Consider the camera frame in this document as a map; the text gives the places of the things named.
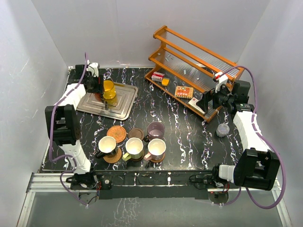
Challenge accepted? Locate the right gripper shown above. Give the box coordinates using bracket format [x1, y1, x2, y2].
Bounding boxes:
[196, 82, 234, 112]

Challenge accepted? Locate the yellow cup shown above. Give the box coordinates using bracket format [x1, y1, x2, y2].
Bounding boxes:
[103, 80, 116, 99]

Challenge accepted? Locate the purple cup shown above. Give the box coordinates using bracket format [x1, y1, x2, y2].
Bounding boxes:
[143, 122, 165, 142]

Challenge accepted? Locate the woven rattan coaster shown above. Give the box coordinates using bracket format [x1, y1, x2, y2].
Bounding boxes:
[103, 147, 122, 164]
[107, 125, 126, 143]

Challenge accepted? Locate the pink cup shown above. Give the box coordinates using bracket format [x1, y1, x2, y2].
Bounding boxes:
[144, 139, 166, 161]

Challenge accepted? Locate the dark wood coaster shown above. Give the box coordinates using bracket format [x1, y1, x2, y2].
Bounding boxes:
[128, 128, 144, 140]
[130, 149, 145, 162]

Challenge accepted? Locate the black cup white inside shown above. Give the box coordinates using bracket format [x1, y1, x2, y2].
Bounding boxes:
[96, 136, 118, 158]

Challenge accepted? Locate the pale green cup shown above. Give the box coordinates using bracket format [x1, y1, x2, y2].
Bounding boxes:
[122, 137, 144, 161]

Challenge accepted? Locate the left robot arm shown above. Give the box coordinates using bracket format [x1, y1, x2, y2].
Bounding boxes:
[45, 62, 104, 189]

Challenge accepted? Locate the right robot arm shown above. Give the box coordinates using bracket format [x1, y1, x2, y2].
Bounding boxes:
[189, 80, 280, 191]

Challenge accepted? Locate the white stapler box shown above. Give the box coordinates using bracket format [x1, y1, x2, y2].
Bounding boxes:
[188, 97, 208, 115]

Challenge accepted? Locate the orange spiral notebook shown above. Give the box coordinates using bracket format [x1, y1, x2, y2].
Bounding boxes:
[175, 86, 194, 99]

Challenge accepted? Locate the metal tray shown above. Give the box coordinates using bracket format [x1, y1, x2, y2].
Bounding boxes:
[76, 83, 138, 121]

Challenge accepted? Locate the wooden shelf rack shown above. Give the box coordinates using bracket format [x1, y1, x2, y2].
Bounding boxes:
[145, 26, 244, 122]

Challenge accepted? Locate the small orange box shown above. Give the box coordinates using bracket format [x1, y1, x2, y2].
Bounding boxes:
[161, 78, 169, 87]

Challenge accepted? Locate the red white small box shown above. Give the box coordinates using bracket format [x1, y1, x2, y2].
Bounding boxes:
[151, 72, 165, 82]

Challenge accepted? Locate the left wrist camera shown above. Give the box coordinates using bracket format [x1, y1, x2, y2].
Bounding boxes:
[86, 60, 99, 78]

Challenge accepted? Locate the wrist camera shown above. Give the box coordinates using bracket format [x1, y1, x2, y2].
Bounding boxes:
[213, 71, 228, 93]
[86, 60, 99, 78]

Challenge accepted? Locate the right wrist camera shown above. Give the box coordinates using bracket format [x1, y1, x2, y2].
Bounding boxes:
[213, 71, 228, 93]

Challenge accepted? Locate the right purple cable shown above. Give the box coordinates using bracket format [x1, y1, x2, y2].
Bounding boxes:
[213, 66, 287, 210]

